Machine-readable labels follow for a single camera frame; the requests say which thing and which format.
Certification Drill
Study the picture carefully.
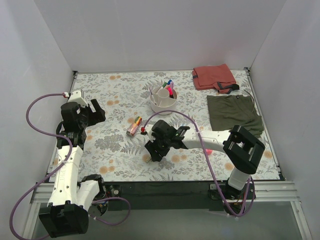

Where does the gold binder clip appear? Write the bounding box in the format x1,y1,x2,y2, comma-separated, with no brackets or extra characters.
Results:
145,156,152,163

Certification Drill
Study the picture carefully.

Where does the folded olive green cloth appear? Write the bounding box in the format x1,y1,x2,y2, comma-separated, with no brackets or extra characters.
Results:
206,95,264,138

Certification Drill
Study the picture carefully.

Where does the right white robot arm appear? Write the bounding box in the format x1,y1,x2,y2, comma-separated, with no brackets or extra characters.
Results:
141,120,265,200

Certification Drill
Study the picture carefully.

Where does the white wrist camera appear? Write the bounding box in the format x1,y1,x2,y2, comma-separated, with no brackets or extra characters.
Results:
140,124,155,141
63,89,89,108

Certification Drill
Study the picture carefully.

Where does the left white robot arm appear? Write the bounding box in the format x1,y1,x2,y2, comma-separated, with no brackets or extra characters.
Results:
39,99,107,238

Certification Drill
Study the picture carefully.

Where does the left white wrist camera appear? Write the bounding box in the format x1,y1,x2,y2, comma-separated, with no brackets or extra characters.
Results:
63,89,89,108

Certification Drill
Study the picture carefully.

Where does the purple cable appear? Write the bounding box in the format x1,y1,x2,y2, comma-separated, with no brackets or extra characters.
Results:
143,110,257,218
9,92,131,240

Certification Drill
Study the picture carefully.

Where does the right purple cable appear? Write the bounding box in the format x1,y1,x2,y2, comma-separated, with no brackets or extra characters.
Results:
143,110,257,218

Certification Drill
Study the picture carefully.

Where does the folded red cloth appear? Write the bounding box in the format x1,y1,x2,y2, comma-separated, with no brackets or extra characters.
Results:
192,64,240,94

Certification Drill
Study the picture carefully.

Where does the white divided round organizer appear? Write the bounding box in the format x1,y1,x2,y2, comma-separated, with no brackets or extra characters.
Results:
149,86,178,115

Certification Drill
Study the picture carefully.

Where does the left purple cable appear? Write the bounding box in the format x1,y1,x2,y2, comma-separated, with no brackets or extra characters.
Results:
9,92,131,240

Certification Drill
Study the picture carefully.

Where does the pink round sharpener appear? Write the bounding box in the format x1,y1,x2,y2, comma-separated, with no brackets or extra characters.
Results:
206,149,213,156

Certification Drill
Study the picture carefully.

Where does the pink black highlighter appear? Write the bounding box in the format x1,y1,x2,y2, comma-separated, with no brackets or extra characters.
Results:
167,83,174,99

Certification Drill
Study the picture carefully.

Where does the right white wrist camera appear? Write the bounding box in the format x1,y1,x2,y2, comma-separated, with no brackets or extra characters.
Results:
140,124,155,141

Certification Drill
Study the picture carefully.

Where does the floral patterned table mat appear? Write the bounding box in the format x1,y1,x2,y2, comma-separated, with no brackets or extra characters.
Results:
48,69,280,183

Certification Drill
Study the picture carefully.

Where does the aluminium front rail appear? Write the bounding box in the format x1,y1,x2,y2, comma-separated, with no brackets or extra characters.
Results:
30,181,301,204

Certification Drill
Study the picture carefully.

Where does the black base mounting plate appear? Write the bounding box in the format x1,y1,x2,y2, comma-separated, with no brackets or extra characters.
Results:
99,181,257,212

